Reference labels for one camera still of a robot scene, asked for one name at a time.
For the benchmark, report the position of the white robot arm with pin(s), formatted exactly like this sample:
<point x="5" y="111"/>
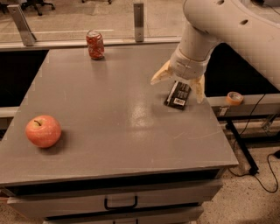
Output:
<point x="211" y="22"/>

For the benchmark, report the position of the left metal railing bracket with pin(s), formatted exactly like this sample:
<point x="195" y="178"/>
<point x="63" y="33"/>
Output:
<point x="18" y="17"/>

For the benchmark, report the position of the lower grey drawer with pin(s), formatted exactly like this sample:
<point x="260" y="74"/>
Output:
<point x="176" y="215"/>

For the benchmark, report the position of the middle metal railing bracket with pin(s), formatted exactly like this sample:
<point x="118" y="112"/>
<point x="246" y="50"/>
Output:
<point x="139" y="21"/>

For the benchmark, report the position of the red apple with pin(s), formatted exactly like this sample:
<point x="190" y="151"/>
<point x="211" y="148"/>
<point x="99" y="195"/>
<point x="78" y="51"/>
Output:
<point x="43" y="131"/>

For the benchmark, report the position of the grey side rail bench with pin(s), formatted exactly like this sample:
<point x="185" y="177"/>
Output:
<point x="252" y="105"/>

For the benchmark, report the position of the grey drawer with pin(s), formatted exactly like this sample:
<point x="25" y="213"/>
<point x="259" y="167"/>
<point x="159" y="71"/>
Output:
<point x="176" y="215"/>
<point x="87" y="202"/>

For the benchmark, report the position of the upper grey drawer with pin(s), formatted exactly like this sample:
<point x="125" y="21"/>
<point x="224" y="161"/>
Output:
<point x="87" y="202"/>

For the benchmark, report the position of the metal railing bracket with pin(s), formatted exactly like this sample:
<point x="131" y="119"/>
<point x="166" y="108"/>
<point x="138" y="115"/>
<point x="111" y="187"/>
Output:
<point x="139" y="21"/>
<point x="18" y="17"/>

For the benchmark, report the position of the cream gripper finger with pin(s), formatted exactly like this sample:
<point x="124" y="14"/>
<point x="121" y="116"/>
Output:
<point x="163" y="74"/>
<point x="198" y="86"/>

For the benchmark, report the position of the black rxbar chocolate wrapper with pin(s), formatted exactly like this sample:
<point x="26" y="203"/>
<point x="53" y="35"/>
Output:
<point x="178" y="95"/>

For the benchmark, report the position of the black office chair base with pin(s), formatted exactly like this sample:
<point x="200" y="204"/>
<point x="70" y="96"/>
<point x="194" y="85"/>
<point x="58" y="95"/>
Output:
<point x="36" y="4"/>

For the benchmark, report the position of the black upper drawer handle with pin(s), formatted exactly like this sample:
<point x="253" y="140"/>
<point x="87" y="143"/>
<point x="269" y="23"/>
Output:
<point x="120" y="203"/>

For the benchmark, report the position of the black table leg strut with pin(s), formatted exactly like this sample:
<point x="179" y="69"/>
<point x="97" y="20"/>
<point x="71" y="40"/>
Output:
<point x="253" y="167"/>

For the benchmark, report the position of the red soda can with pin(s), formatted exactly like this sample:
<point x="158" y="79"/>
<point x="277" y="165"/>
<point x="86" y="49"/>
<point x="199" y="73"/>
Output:
<point x="95" y="45"/>

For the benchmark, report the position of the orange tape roll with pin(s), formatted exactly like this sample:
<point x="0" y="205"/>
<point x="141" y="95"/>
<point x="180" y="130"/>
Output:
<point x="234" y="98"/>

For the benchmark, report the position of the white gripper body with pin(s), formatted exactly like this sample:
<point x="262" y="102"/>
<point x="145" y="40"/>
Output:
<point x="187" y="67"/>

